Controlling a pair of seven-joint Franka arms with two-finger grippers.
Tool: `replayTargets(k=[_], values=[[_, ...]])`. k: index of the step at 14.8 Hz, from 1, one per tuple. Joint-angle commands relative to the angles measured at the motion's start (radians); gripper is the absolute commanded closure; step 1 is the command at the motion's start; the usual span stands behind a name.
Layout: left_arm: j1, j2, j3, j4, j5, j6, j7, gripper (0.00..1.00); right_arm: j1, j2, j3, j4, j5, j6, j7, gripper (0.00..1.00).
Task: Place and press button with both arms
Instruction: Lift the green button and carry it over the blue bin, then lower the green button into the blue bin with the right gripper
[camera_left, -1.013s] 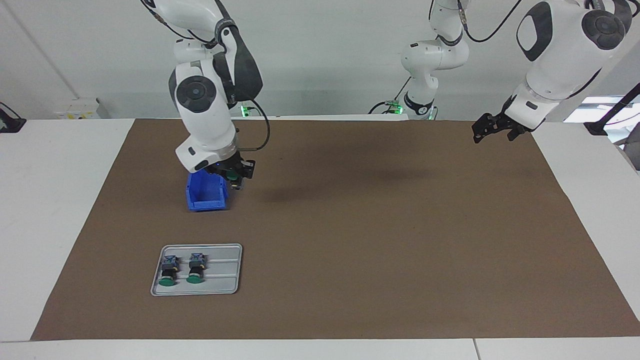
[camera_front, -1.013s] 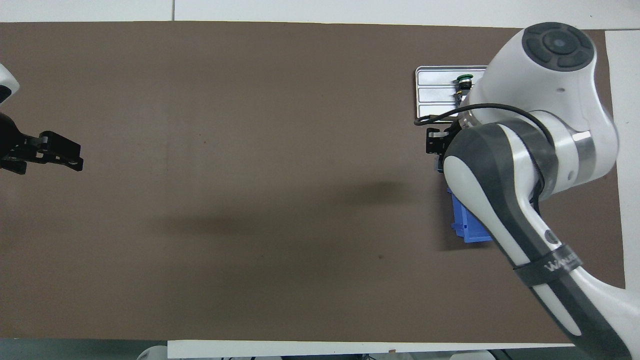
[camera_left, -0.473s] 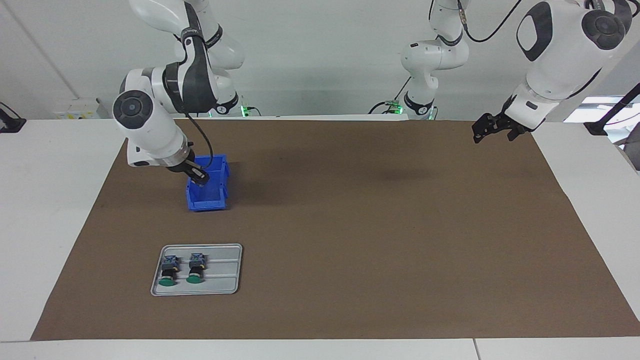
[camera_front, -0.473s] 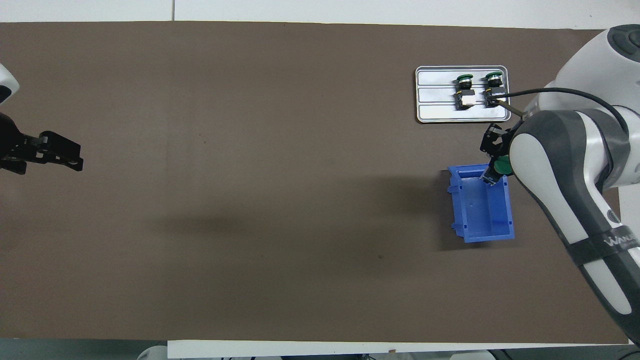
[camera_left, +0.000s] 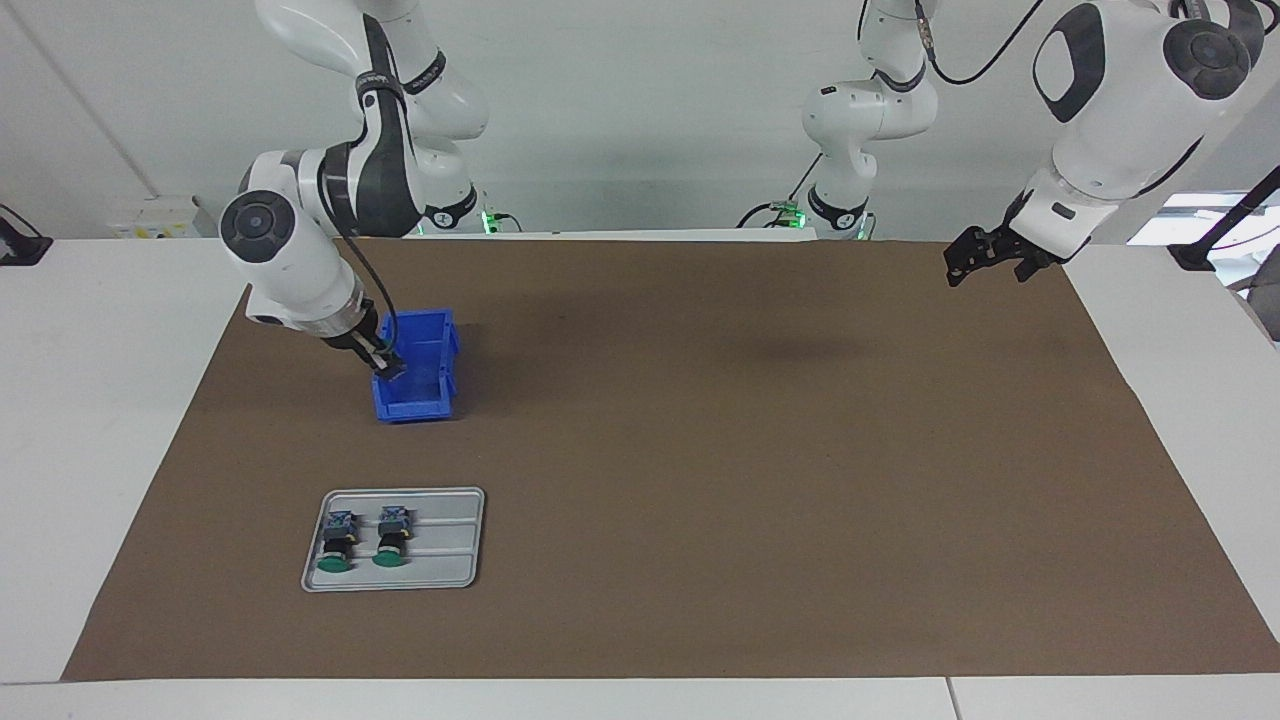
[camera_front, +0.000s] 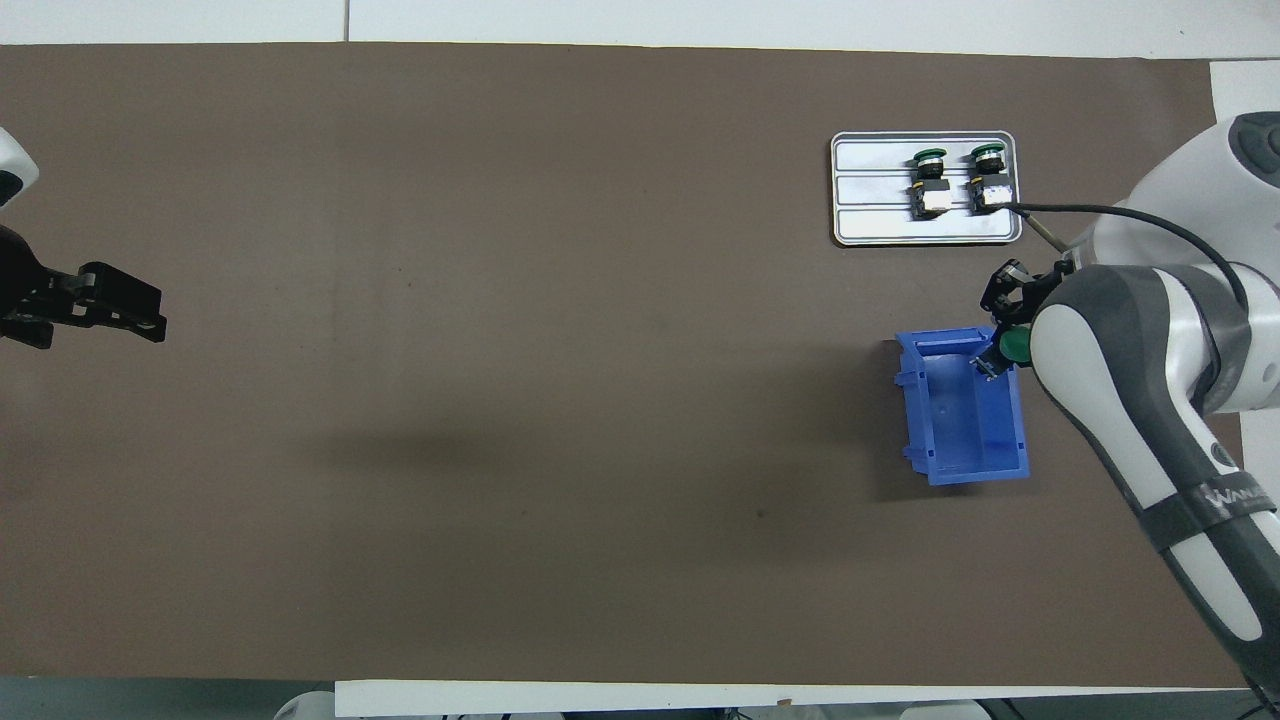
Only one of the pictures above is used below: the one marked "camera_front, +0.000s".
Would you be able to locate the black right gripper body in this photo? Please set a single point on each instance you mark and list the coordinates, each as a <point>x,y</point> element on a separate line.
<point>1042,280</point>

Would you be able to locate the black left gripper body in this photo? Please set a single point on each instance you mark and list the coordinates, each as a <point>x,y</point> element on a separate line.
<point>25,280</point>

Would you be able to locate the green push button switch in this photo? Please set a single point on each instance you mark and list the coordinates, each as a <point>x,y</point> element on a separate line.
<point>1014,346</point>
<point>988,185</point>
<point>930,190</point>

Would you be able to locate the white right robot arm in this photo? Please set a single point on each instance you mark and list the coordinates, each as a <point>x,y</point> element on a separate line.
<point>1120,380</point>

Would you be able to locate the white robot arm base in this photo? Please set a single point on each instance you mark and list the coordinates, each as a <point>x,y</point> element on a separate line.
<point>945,713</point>
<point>305,707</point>

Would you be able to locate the blue plastic storage bin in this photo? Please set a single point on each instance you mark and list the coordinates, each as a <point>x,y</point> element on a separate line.
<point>965,430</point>

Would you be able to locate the silver metal tray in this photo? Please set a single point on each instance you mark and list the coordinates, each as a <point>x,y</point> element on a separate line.
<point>880,225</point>

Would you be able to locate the brown table mat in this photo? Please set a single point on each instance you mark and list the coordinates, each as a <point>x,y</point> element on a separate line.
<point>600,580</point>

